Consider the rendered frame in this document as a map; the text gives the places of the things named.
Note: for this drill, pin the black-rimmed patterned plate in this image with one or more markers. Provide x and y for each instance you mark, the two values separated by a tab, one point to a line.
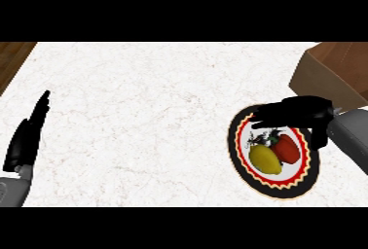
292	181

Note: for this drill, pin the brown cardboard box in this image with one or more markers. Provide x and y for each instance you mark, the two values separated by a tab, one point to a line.
336	74

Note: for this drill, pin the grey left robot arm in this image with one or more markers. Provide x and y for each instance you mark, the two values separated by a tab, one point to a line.
14	188

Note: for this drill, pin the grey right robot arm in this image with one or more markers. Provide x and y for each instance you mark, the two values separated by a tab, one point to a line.
352	136

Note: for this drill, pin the yellow lemon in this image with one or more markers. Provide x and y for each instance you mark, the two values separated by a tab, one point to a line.
265	159

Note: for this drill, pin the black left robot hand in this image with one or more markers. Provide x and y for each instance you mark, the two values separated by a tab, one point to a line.
26	136

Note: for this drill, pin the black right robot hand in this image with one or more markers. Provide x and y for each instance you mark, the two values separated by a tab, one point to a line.
298	112

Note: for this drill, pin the red bell pepper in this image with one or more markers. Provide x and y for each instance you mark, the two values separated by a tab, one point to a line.
287	149

